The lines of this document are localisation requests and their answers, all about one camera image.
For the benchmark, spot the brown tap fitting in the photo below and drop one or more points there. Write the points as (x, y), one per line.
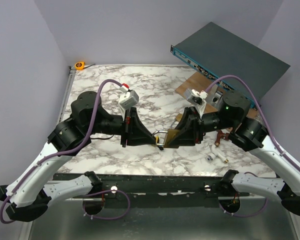
(221, 136)

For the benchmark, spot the yellow black padlock with keys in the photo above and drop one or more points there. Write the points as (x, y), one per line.
(159, 143)

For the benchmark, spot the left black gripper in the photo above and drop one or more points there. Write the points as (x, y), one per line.
(139, 135)

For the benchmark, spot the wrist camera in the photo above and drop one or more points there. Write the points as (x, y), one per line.
(128, 98)
(197, 99)

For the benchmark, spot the teal network switch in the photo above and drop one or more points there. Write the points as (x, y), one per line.
(215, 52)

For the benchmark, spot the long shackle brass padlock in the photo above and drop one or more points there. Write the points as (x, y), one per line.
(176, 120)

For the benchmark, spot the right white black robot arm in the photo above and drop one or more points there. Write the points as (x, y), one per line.
(247, 134)

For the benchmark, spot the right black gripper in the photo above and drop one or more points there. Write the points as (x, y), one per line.
(189, 129)

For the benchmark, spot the small brass padlock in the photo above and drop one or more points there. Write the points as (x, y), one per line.
(170, 134)

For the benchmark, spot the metal switch stand bracket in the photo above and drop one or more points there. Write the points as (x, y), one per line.
(215, 95)

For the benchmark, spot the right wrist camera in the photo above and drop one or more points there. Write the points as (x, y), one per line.
(197, 99)

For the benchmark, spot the wooden board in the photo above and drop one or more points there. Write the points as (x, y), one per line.
(199, 82)

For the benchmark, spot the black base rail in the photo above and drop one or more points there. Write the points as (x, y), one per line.
(158, 191)

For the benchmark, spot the white tap fitting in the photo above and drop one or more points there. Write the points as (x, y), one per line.
(215, 153)

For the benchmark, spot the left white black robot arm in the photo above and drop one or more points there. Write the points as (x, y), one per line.
(29, 196)

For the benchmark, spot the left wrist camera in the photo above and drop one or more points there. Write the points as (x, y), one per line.
(128, 98)

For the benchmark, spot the orange tape measure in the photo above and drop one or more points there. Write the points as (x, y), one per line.
(81, 65)

